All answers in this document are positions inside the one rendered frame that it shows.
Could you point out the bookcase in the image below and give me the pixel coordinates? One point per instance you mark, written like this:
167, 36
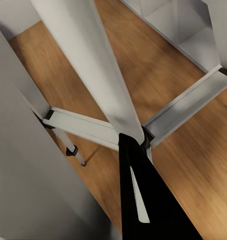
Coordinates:
186, 24

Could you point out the camera tripod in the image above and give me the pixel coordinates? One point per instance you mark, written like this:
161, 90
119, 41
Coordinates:
41, 195

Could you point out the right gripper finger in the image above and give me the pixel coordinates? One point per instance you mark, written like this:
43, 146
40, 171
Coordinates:
168, 221

